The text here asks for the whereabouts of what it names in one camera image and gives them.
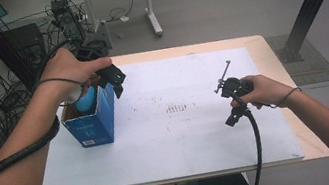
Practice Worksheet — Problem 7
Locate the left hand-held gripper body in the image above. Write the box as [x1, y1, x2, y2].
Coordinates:
[71, 20, 116, 64]

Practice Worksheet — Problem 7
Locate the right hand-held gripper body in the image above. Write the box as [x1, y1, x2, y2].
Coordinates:
[209, 56, 256, 102]

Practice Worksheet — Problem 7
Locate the blue plastic bottle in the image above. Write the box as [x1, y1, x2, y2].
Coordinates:
[64, 83, 101, 118]

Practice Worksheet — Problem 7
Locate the blue cardboard box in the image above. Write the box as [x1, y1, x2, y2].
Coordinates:
[54, 71, 124, 152]

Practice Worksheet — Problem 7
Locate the person's left hand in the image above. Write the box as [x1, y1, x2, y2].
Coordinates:
[35, 40, 119, 108]

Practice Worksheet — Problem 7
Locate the person's right hand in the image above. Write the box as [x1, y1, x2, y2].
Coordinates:
[225, 70, 290, 117]

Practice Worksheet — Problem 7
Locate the thin black wrist band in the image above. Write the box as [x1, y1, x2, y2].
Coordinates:
[265, 86, 305, 111]
[31, 72, 85, 95]

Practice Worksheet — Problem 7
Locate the white table mat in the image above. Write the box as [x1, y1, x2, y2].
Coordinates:
[20, 37, 306, 185]

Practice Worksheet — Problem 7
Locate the black equipment case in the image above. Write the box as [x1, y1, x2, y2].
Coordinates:
[3, 21, 48, 67]

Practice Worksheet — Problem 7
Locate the white-legged wooden desk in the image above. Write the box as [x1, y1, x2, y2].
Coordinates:
[63, 0, 192, 53]

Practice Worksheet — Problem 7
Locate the thick black right gripper cable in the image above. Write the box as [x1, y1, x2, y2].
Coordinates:
[232, 89, 269, 185]

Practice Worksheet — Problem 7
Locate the thick black gripper cable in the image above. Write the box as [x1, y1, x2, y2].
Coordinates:
[232, 89, 269, 185]
[0, 37, 97, 185]

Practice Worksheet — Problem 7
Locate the thick black left gripper cable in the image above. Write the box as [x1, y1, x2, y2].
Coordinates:
[0, 37, 97, 185]

